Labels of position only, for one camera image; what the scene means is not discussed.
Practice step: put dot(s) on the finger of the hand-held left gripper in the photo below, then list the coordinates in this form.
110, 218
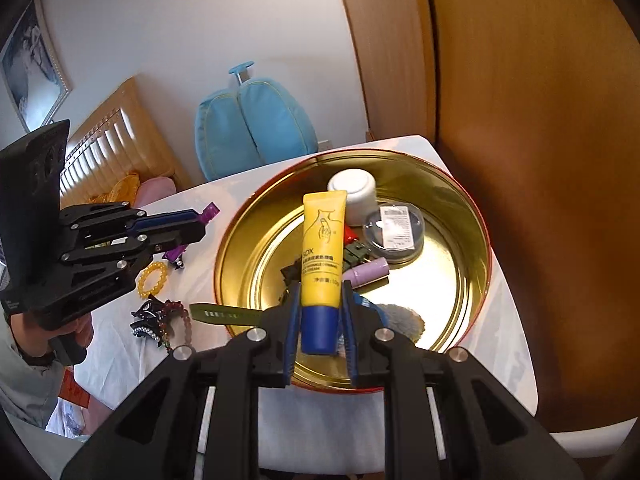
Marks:
160, 220
100, 280

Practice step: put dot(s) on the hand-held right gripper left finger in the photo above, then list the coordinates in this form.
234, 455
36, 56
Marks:
289, 340

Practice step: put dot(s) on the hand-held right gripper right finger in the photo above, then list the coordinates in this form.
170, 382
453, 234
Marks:
350, 345

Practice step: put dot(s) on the small purple tube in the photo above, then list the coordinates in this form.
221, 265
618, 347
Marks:
210, 211

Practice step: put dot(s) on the black ribbon hair bow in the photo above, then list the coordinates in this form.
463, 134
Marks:
290, 272

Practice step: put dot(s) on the green digital watch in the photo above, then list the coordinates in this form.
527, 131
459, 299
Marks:
225, 314

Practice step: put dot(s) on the pink lipstick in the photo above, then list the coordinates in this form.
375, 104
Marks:
367, 272

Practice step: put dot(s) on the yellow tube with blue cap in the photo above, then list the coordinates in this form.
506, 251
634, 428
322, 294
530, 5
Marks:
322, 260

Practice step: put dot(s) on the red round tin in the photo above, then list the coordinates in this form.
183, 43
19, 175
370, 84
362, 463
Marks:
260, 240

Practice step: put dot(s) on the red lipstick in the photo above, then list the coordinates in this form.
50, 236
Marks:
350, 235

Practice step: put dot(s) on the clear round case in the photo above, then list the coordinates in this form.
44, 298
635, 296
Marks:
395, 232

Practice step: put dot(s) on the person's left forearm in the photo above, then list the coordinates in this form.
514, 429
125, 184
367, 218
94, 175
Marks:
25, 390

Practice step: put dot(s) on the person's left hand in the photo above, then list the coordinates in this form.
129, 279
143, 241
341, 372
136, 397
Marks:
75, 330

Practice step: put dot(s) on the pink blanket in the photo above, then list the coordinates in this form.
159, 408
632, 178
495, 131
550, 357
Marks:
155, 190

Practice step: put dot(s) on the orange pillow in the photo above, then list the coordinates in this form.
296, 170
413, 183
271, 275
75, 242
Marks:
120, 187

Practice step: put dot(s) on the black rhinestone hair claw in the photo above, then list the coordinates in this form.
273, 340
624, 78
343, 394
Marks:
150, 310

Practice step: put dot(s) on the wooden bed headboard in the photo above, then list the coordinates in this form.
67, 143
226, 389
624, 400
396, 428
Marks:
125, 135

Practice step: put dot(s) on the red printed box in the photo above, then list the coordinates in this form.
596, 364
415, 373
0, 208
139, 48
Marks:
75, 387

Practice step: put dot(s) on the blue suitcase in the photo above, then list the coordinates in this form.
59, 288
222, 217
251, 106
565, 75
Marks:
250, 125

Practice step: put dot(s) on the wooden door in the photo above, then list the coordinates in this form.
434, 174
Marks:
500, 110

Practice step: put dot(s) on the framed wall picture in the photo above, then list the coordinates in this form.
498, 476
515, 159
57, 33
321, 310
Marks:
35, 60

